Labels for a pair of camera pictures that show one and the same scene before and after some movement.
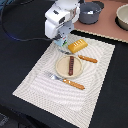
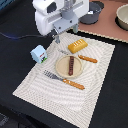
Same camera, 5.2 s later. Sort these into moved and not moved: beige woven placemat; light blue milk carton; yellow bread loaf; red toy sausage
Moved: light blue milk carton
Not moved: yellow bread loaf; beige woven placemat; red toy sausage
